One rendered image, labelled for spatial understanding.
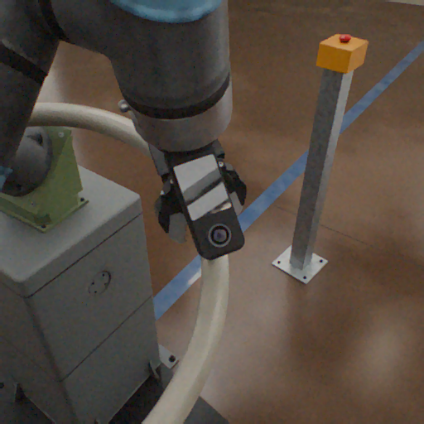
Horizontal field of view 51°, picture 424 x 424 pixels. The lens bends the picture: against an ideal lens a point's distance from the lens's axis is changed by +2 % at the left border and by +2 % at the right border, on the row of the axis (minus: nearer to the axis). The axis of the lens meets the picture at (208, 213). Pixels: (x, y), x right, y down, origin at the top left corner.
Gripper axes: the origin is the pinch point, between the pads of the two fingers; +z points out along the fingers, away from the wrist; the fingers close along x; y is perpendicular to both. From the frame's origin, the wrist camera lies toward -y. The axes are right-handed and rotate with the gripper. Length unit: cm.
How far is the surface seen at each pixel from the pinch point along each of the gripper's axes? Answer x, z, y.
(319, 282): -56, 152, 28
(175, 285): 8, 146, 51
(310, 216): -58, 122, 49
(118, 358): 33, 99, 16
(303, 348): -33, 138, 2
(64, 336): 40, 66, 18
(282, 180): -75, 182, 104
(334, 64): -68, 59, 71
